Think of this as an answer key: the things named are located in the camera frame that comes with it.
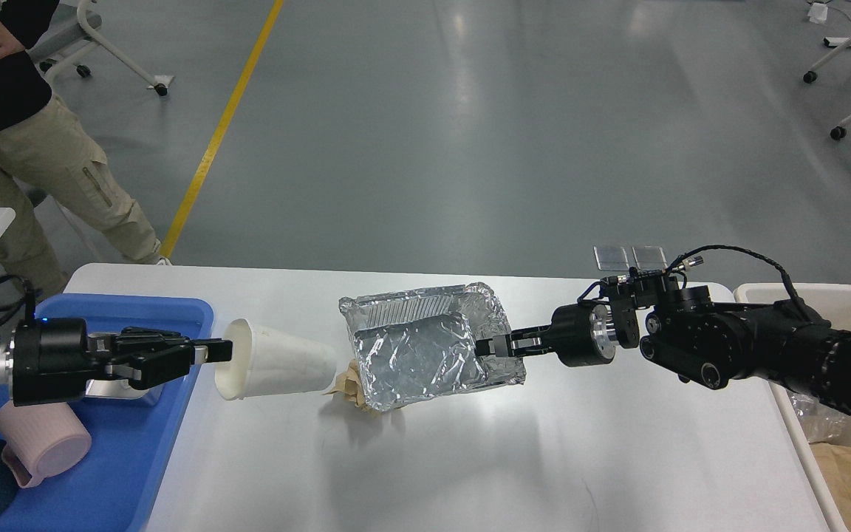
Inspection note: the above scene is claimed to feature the clear plastic wrap in bin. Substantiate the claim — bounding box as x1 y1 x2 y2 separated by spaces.
787 392 849 443

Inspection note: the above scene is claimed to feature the floor socket plate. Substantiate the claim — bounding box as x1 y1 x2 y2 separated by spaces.
593 245 631 272
632 245 669 270

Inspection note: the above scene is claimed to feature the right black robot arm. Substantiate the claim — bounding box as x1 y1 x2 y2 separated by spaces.
476 248 851 417

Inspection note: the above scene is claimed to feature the square stainless steel tray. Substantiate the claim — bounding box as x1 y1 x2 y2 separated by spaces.
82 380 165 408

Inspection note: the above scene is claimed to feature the grey office chair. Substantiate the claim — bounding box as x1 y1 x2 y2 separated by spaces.
28 1 172 98

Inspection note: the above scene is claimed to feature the person in beige trousers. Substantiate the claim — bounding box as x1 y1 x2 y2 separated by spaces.
0 1 170 299

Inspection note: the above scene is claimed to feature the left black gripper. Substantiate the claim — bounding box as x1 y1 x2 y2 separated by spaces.
10 318 233 406

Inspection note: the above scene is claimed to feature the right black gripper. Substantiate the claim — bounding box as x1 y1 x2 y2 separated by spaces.
475 301 618 367

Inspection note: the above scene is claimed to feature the left floor socket plate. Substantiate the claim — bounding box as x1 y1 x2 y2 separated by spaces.
593 245 631 272

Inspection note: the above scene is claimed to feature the pink ribbed mug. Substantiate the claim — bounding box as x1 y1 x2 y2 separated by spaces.
0 400 92 489

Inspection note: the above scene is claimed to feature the beige plastic waste bin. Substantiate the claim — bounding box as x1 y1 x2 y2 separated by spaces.
771 283 851 531

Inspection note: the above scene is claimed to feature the aluminium foil tray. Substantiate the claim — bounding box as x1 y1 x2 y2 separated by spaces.
338 282 527 413

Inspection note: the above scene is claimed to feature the blue plastic tray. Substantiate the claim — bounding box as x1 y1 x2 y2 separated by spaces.
0 293 215 531

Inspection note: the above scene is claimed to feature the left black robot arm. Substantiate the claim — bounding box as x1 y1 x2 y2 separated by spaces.
0 275 233 406

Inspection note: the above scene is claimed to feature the right floor socket plate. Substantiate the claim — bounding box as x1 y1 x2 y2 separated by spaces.
632 245 669 270

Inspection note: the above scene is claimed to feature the white paper cup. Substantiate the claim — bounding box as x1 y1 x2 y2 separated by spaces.
215 318 335 400

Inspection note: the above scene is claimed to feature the crumpled brown paper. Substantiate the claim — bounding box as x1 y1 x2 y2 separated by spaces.
324 359 382 417

